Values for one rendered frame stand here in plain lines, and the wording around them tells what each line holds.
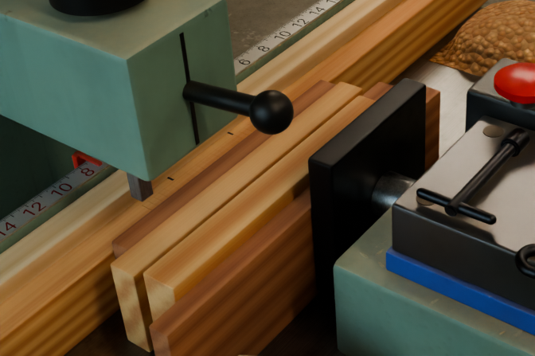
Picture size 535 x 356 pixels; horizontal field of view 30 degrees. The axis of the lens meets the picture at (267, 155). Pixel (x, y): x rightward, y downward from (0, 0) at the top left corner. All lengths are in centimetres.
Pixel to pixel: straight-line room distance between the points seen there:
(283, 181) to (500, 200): 12
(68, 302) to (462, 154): 21
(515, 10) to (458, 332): 34
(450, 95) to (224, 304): 29
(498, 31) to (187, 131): 31
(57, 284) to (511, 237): 23
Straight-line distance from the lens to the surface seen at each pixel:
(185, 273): 46
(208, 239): 48
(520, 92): 48
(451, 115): 68
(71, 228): 54
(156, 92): 45
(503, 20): 73
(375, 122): 51
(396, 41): 71
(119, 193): 55
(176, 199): 55
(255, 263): 48
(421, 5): 73
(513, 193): 46
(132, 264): 50
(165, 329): 45
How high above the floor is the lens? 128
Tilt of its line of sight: 36 degrees down
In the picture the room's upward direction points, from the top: 6 degrees counter-clockwise
